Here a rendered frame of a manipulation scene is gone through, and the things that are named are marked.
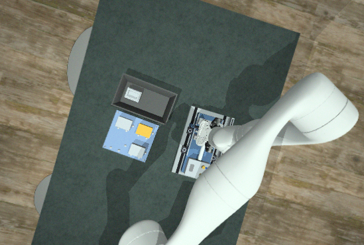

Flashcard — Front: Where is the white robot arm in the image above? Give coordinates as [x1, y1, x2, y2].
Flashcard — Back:
[119, 72, 359, 245]

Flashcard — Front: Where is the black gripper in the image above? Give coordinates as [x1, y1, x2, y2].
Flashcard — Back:
[205, 117, 222, 153]

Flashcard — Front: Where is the yellow block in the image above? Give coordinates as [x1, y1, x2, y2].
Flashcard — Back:
[136, 123, 152, 138]

